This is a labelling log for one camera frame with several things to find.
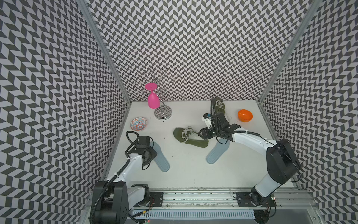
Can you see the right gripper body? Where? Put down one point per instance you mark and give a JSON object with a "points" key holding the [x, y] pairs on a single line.
{"points": [[213, 131]]}

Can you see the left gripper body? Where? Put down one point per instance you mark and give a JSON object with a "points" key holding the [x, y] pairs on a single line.
{"points": [[151, 154]]}

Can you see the grey-blue insole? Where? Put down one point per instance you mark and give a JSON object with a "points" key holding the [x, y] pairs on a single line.
{"points": [[159, 158], [218, 150]]}

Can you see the olive green shoe with laces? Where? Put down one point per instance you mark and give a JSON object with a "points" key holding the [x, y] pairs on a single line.
{"points": [[190, 137]]}

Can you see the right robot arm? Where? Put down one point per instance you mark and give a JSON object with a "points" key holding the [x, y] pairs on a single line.
{"points": [[282, 162]]}

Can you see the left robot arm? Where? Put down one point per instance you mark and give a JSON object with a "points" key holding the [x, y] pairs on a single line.
{"points": [[115, 197]]}

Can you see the orange bowl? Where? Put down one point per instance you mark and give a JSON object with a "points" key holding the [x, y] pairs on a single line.
{"points": [[244, 115]]}

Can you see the patterned small plate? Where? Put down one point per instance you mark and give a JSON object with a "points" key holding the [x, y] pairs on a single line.
{"points": [[138, 124]]}

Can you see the pink plastic wine glass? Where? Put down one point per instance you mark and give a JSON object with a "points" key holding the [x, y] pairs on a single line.
{"points": [[153, 99]]}

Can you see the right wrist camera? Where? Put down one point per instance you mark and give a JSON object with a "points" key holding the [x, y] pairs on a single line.
{"points": [[207, 118]]}

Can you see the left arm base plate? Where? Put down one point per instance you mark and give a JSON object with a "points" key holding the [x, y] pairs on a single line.
{"points": [[151, 199]]}

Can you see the wire glass rack stand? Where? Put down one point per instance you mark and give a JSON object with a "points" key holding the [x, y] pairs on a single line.
{"points": [[161, 78]]}

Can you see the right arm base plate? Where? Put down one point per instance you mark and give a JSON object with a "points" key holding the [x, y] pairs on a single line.
{"points": [[249, 199]]}

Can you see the aluminium mounting rail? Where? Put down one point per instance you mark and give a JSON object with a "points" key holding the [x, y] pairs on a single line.
{"points": [[225, 198]]}

